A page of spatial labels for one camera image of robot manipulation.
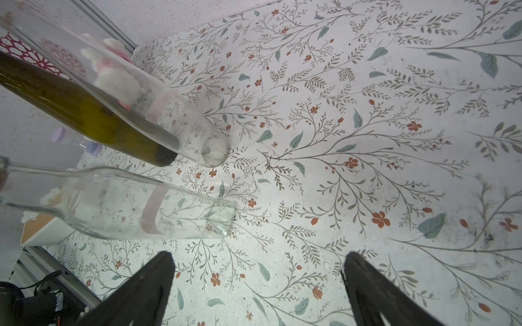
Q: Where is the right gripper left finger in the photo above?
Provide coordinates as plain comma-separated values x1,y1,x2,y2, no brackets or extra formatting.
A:
76,251,175,325

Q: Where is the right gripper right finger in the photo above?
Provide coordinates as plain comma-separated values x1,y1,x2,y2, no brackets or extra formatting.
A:
343,251,442,326

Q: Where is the dark green wine bottle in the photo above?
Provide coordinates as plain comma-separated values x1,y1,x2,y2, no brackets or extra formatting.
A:
1,53,178,167

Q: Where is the tall clear corked bottle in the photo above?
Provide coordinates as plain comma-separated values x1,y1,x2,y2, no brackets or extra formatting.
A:
1,1,230,167

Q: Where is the white plush toy pink shirt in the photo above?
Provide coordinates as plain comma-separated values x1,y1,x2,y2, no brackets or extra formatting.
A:
81,33,141,111

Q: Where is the clear bottle with red label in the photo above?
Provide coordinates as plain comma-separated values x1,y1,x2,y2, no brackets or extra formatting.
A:
1,157,237,240

